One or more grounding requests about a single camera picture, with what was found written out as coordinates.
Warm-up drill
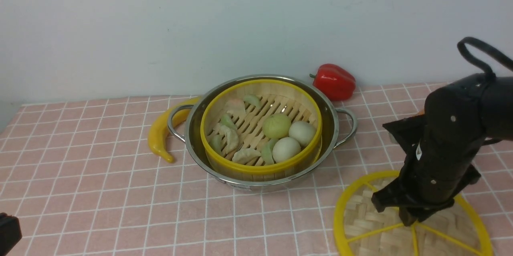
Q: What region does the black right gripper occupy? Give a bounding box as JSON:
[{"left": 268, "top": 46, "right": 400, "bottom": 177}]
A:
[{"left": 371, "top": 115, "right": 499, "bottom": 226}]

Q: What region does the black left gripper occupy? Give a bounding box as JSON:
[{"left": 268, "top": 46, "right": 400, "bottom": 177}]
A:
[{"left": 0, "top": 213, "right": 22, "bottom": 256}]

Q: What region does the woven bamboo steamer lid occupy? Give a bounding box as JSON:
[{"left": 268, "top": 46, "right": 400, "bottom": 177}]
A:
[{"left": 333, "top": 170, "right": 494, "bottom": 256}]

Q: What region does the bamboo steamer basket yellow rim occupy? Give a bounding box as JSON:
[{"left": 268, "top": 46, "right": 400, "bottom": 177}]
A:
[{"left": 200, "top": 78, "right": 322, "bottom": 181}]

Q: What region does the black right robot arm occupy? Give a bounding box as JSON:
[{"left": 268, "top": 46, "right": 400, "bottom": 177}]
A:
[{"left": 371, "top": 74, "right": 512, "bottom": 226}]

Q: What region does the stainless steel pot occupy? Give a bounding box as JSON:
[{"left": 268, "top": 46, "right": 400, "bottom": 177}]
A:
[{"left": 168, "top": 74, "right": 358, "bottom": 193}]

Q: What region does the pink checked tablecloth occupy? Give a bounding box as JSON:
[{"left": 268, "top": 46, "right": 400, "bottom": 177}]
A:
[{"left": 1, "top": 84, "right": 512, "bottom": 256}]

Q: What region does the red bell pepper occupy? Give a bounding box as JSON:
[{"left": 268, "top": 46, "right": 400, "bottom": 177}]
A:
[{"left": 309, "top": 64, "right": 357, "bottom": 101}]

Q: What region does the white steamed bun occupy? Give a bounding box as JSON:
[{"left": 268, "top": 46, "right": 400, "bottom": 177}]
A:
[
  {"left": 288, "top": 121, "right": 317, "bottom": 147},
  {"left": 272, "top": 137, "right": 302, "bottom": 163}
]

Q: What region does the yellow-green steamed bun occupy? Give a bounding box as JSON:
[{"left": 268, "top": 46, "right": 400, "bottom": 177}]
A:
[{"left": 262, "top": 113, "right": 292, "bottom": 139}]

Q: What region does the green leaf dumpling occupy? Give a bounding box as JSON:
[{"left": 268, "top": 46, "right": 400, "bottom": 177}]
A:
[{"left": 261, "top": 139, "right": 279, "bottom": 165}]

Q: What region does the yellow banana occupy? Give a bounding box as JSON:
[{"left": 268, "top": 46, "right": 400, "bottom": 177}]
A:
[{"left": 147, "top": 97, "right": 200, "bottom": 163}]

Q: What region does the beige dumpling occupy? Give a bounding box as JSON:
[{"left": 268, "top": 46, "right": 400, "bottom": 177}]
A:
[
  {"left": 232, "top": 148, "right": 261, "bottom": 165},
  {"left": 219, "top": 125, "right": 239, "bottom": 154}
]

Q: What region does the pale green dumpling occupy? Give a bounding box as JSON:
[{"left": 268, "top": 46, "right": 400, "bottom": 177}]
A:
[{"left": 242, "top": 94, "right": 262, "bottom": 109}]

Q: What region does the pink dumpling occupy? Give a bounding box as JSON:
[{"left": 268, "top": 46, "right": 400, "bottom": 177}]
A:
[{"left": 224, "top": 98, "right": 246, "bottom": 118}]

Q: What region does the small green dumpling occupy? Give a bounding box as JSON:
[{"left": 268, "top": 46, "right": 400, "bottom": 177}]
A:
[{"left": 209, "top": 134, "right": 223, "bottom": 155}]

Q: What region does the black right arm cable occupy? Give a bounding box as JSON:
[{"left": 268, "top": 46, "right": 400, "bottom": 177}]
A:
[{"left": 457, "top": 37, "right": 513, "bottom": 80}]

